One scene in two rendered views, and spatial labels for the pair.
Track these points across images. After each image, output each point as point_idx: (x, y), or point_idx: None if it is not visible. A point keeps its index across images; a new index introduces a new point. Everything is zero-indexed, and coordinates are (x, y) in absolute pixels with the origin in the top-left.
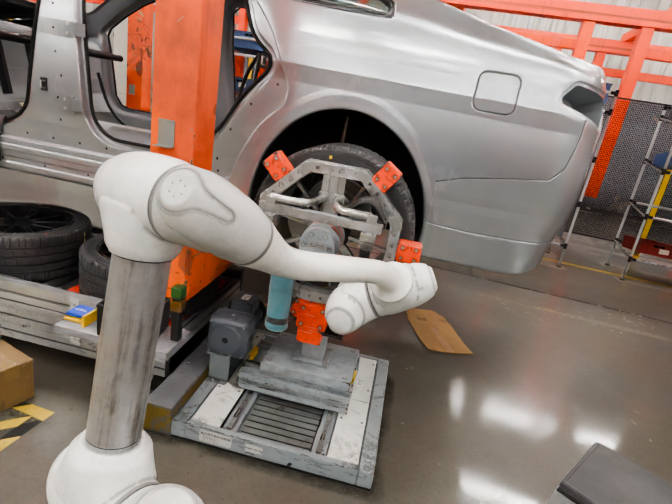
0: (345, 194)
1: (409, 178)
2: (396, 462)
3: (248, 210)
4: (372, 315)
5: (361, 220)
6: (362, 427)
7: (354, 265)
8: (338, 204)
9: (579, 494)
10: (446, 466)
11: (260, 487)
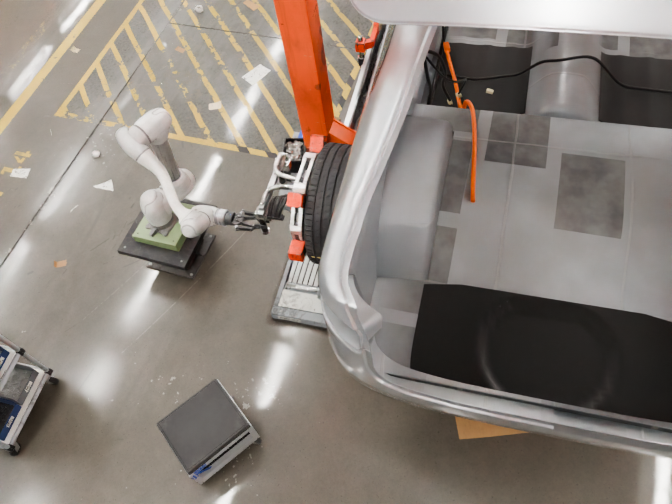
0: None
1: None
2: (296, 336)
3: (125, 148)
4: None
5: (265, 203)
6: (310, 310)
7: (165, 193)
8: (273, 186)
9: (206, 385)
10: (295, 368)
11: (273, 265)
